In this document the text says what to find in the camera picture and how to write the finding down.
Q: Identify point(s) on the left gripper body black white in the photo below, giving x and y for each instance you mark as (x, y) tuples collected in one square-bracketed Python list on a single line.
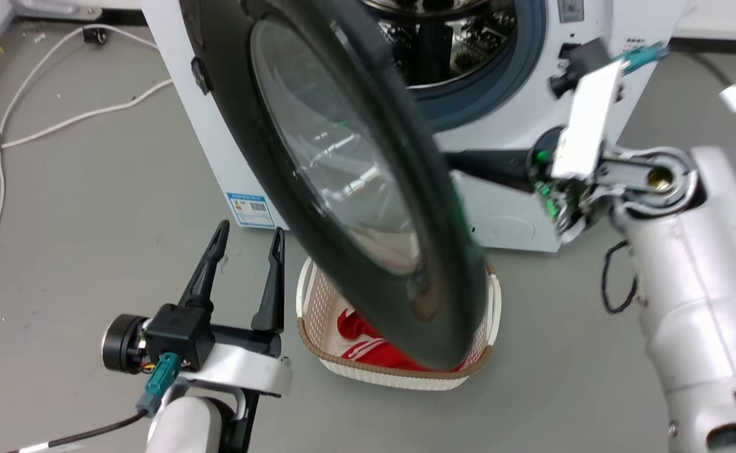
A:
[(179, 333)]

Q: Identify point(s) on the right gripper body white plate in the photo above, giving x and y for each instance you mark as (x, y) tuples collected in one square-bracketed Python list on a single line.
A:
[(588, 119)]

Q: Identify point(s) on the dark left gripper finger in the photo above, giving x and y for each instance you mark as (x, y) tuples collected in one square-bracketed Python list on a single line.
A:
[(206, 267), (272, 283)]

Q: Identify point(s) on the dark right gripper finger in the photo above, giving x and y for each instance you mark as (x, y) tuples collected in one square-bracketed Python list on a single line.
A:
[(494, 165)]

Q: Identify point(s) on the black round washer door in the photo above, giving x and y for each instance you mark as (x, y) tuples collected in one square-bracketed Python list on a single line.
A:
[(450, 302)]

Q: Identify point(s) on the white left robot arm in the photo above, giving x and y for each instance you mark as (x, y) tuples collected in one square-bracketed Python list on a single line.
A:
[(185, 425)]

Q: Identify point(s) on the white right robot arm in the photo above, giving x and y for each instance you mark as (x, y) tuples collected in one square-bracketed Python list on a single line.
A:
[(689, 302)]

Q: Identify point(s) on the white front-load washing machine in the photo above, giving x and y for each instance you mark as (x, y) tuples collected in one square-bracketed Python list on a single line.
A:
[(500, 207)]

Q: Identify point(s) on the grey rubber door gasket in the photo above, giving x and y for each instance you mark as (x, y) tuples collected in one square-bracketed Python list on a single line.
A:
[(526, 63)]

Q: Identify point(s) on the grey door lock plate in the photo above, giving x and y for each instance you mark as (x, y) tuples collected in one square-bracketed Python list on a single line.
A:
[(570, 9)]

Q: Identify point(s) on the white laundry basket brown rim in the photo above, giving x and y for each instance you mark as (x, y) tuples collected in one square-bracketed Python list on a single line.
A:
[(323, 302)]

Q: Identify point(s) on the round white filter cover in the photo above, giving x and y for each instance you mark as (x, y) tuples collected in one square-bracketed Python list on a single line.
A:
[(505, 231)]

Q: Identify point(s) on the blue white energy label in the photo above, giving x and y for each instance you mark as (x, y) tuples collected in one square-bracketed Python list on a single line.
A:
[(251, 210)]

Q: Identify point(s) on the steel washer drum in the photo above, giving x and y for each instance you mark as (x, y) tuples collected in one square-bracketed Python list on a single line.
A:
[(468, 44)]

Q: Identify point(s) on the red white-striped garment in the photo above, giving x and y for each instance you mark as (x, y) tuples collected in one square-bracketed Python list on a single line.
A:
[(374, 355)]

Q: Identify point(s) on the black floor plug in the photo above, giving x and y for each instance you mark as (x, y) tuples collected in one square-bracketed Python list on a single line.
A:
[(95, 35)]

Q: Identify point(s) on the grey flat base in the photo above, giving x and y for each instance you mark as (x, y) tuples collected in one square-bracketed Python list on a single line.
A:
[(53, 7)]

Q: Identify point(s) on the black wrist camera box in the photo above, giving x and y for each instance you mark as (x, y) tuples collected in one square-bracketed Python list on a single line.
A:
[(579, 63)]

